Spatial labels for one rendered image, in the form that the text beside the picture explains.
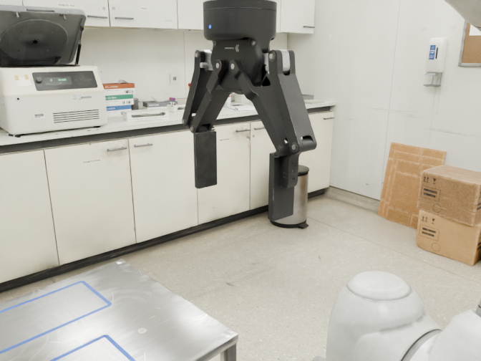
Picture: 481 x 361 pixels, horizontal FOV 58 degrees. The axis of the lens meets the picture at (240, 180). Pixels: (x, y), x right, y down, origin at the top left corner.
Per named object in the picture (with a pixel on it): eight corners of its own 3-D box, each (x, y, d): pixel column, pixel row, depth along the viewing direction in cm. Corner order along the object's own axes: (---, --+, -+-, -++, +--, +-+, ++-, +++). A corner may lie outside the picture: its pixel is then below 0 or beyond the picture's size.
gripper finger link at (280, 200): (290, 148, 44) (295, 150, 43) (288, 213, 46) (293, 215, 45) (269, 152, 42) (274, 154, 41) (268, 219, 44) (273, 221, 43)
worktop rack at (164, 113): (127, 122, 284) (126, 112, 282) (122, 119, 292) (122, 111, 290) (169, 118, 298) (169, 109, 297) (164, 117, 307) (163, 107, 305)
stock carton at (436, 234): (489, 252, 301) (497, 215, 293) (473, 266, 281) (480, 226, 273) (431, 234, 330) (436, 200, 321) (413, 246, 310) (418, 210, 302)
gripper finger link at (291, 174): (291, 134, 42) (314, 139, 40) (289, 183, 44) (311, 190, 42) (280, 136, 41) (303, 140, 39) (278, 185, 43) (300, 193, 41)
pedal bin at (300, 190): (292, 233, 331) (294, 175, 318) (259, 219, 359) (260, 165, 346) (318, 223, 350) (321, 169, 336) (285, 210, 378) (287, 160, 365)
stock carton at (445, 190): (494, 216, 290) (502, 176, 282) (472, 226, 274) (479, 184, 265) (439, 200, 321) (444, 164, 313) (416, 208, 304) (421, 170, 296)
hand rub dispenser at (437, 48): (436, 76, 305) (441, 36, 298) (421, 75, 314) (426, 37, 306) (444, 75, 313) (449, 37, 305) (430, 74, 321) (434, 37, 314)
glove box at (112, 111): (101, 117, 301) (101, 107, 299) (94, 116, 310) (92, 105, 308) (132, 114, 317) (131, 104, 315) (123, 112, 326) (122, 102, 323)
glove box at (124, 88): (104, 95, 300) (102, 80, 297) (97, 94, 309) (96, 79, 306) (137, 94, 314) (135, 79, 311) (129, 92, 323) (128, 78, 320)
